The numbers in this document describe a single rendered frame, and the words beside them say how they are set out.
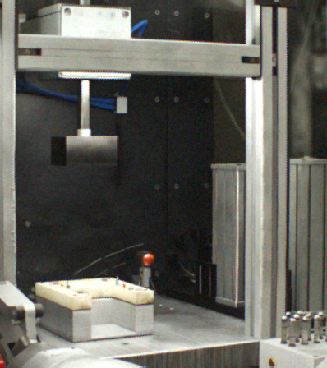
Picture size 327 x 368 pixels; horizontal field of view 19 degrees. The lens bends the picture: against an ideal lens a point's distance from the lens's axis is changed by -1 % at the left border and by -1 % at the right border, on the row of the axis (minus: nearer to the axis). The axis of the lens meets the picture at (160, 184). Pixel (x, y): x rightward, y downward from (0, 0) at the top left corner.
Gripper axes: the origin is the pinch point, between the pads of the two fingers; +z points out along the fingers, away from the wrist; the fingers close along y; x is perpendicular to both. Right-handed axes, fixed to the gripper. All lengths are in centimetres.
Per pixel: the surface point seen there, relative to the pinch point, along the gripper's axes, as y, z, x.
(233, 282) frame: -2, 42, -56
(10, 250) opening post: 7.1, 24.5, -11.6
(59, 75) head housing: 30, 41, -25
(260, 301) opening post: -3, 25, -50
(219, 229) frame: 6, 47, -56
